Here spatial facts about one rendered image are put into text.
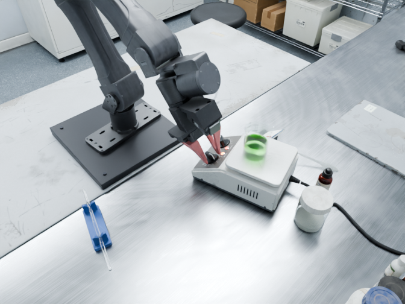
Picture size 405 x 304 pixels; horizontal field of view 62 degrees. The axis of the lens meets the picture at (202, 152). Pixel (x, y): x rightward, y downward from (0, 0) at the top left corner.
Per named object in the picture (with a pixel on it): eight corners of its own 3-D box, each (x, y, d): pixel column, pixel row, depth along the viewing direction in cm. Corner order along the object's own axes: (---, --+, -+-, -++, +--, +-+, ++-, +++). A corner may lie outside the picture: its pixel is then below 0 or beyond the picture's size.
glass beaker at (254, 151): (244, 167, 68) (249, 138, 62) (237, 149, 71) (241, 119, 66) (273, 163, 68) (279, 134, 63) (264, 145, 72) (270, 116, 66)
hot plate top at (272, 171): (223, 166, 69) (223, 163, 68) (247, 132, 76) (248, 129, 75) (278, 189, 64) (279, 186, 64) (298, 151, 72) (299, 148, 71)
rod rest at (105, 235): (82, 213, 70) (78, 202, 67) (99, 207, 71) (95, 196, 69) (95, 252, 64) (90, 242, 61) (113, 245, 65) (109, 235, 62)
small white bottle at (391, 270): (398, 272, 61) (413, 256, 57) (396, 283, 60) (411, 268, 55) (385, 266, 62) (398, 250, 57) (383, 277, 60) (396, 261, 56)
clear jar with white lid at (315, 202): (329, 225, 68) (341, 202, 62) (307, 238, 66) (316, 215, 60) (309, 204, 71) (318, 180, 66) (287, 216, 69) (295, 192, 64)
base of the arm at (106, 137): (160, 90, 84) (141, 79, 87) (96, 130, 73) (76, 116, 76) (162, 115, 90) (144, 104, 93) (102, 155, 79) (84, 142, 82)
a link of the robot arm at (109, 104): (143, 79, 77) (125, 71, 80) (115, 98, 72) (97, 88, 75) (146, 101, 82) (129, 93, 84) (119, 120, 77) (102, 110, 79)
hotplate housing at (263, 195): (190, 178, 77) (189, 154, 71) (217, 144, 85) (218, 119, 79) (282, 220, 69) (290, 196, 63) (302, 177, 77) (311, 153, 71)
